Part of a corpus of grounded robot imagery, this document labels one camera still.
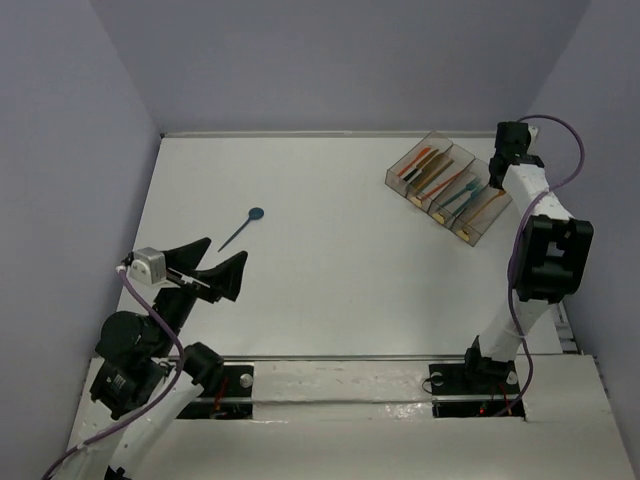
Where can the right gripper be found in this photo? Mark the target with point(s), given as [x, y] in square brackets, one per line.
[495, 184]

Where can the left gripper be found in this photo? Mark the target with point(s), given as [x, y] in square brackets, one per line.
[189, 280]

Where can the orange spoon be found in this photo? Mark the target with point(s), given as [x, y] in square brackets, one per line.
[496, 196]

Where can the teal fork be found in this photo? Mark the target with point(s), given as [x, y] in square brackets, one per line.
[477, 191]
[469, 187]

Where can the orange-red chopstick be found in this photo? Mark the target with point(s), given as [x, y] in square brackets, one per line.
[442, 185]

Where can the gold knife dark handle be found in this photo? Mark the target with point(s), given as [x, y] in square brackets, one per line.
[420, 166]

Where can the orange plastic knife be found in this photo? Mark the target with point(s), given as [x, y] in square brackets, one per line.
[411, 164]

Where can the blue spoon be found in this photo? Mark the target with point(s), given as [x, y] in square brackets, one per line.
[254, 214]

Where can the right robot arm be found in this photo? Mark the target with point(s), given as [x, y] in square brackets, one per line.
[549, 252]

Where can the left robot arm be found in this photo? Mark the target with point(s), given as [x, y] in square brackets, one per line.
[147, 376]

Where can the clear compartment organizer box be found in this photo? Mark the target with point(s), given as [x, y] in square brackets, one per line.
[460, 159]

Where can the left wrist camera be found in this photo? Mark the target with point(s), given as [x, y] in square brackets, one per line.
[146, 266]

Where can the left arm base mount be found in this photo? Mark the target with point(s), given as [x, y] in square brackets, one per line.
[229, 399]

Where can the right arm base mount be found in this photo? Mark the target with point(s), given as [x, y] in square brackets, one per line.
[455, 396]

